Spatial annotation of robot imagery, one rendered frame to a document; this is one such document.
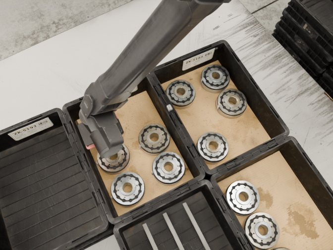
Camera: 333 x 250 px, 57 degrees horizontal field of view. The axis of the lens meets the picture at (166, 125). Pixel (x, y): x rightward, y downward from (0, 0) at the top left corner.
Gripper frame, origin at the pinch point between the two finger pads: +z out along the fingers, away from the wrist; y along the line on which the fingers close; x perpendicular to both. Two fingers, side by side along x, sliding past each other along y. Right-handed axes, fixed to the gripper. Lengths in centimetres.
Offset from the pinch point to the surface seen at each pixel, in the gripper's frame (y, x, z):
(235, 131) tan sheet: 40.2, -12.0, 12.8
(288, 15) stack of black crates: 115, 43, 55
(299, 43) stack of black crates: 117, 28, 62
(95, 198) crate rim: -9.0, -15.0, 1.8
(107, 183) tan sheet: -5.4, -10.8, 10.9
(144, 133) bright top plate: 11.5, -1.1, 9.1
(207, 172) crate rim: 22.7, -21.3, 1.4
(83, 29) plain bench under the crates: 7, 60, 29
